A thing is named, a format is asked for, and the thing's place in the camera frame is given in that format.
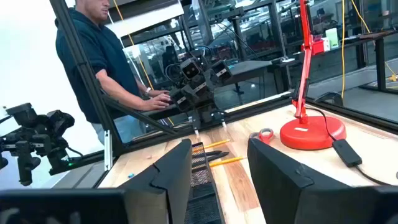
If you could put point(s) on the red desk lamp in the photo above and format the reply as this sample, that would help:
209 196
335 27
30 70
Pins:
311 133

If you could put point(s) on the silver metal bracket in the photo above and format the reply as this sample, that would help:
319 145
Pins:
108 149

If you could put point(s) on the red box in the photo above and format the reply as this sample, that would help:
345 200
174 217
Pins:
318 47

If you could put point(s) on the black desk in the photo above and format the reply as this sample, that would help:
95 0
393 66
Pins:
380 62

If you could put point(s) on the black pen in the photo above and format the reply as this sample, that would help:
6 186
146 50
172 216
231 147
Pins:
214 152
222 155

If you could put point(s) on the person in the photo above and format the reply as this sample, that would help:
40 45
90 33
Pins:
102 56

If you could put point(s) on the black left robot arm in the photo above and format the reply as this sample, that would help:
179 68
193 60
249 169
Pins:
199 88

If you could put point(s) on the white and green container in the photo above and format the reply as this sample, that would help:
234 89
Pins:
332 39

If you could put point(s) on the orange-yellow pencil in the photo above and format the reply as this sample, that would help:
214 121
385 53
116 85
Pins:
217 143
227 161

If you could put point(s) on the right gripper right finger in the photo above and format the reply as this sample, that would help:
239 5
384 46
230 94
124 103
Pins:
273 186

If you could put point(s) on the dark grey desk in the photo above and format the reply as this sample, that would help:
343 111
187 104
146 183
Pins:
252 67

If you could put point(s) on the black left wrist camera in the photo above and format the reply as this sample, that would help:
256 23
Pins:
190 69

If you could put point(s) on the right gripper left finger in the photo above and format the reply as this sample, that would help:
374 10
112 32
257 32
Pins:
174 174

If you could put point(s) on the small blue object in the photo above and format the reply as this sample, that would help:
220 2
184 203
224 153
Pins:
131 175

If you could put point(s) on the black mesh desk organizer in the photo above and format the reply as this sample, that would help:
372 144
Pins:
202 193

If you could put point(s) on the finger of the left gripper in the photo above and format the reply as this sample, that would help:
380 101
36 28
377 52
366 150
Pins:
196 124
221 119

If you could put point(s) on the black aluminium table frame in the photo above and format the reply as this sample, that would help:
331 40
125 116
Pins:
82 65

